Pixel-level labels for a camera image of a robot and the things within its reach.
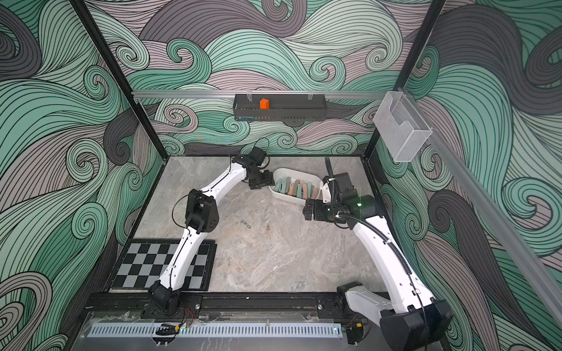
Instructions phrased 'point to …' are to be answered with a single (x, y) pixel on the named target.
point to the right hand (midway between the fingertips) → (319, 212)
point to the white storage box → (296, 185)
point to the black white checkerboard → (137, 263)
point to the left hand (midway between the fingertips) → (270, 182)
